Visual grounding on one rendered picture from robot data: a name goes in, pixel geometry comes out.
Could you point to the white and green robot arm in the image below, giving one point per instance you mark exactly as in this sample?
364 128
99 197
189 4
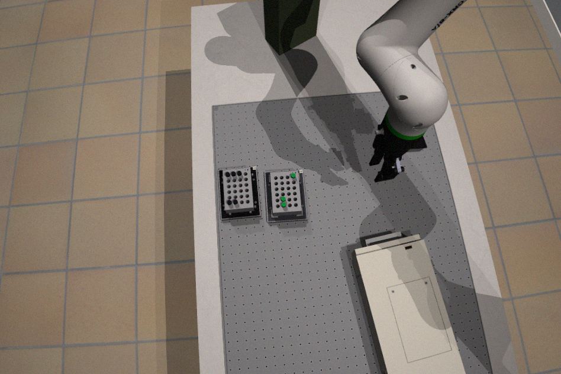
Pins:
388 51

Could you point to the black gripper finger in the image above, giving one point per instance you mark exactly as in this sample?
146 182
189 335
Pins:
378 152
389 169

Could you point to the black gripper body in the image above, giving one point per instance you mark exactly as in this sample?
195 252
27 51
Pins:
393 153

